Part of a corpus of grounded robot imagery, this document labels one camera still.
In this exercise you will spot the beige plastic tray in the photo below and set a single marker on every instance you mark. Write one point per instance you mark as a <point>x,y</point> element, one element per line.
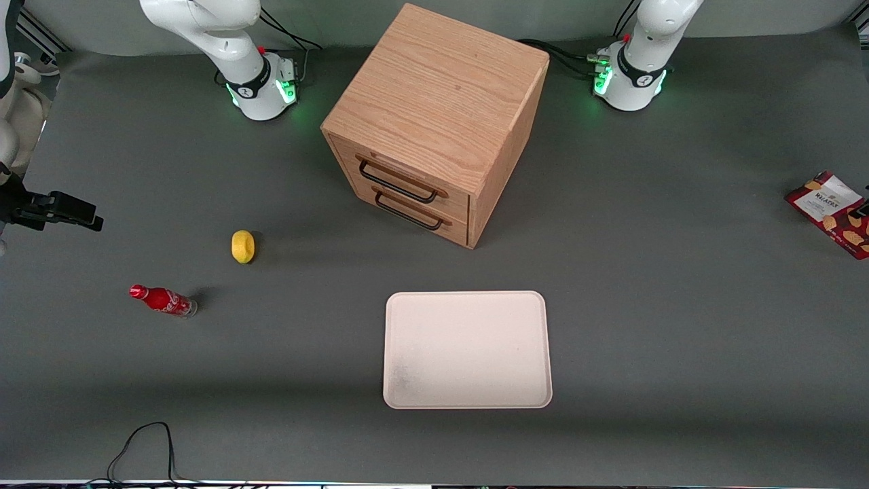
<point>468,350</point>

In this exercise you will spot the wooden drawer cabinet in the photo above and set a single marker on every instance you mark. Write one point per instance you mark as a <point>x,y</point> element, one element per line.
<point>441,88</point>

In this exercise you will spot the red cola bottle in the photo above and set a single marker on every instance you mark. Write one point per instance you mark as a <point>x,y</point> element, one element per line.
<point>163,299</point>

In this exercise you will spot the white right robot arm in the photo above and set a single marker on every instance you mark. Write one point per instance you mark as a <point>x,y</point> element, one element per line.
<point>204,20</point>

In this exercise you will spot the red cookie box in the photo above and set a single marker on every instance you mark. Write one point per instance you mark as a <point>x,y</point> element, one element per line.
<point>825,204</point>

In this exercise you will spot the aluminium frame rail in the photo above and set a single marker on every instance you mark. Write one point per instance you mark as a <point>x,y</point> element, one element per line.
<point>861,27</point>
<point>41,37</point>

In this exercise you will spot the yellow lemon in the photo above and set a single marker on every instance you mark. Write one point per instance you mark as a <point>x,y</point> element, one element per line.
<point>242,246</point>

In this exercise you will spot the wooden drawer front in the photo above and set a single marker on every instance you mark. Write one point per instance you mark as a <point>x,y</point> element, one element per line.
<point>448,204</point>
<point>455,227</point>

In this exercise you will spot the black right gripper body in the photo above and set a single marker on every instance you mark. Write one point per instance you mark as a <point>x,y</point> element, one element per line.
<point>15,204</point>

